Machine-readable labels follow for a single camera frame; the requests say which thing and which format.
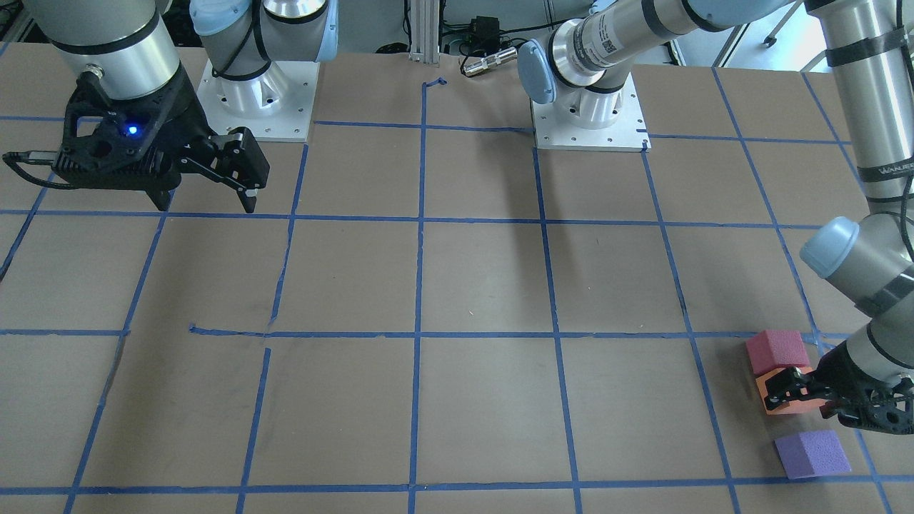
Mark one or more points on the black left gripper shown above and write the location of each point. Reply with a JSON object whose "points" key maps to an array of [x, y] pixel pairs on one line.
{"points": [[851, 371]]}

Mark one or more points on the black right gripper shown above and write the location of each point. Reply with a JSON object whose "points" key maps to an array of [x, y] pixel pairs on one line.
{"points": [[184, 108]]}

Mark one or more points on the orange foam block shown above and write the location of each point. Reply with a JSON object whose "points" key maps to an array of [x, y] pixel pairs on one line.
{"points": [[785, 391]]}

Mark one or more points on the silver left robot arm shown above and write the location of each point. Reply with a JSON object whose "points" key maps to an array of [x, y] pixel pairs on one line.
{"points": [[833, 171]]}

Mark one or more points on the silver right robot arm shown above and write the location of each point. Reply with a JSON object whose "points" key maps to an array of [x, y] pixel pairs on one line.
{"points": [[128, 44]]}

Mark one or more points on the purple foam block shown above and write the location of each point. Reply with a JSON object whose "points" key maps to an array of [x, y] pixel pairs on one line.
{"points": [[812, 454]]}

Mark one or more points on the pink foam block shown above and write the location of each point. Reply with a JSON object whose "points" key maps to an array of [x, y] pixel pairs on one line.
{"points": [[771, 349]]}

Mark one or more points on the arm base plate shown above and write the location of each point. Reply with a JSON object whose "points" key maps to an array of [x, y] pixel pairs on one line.
{"points": [[276, 107], [582, 120]]}

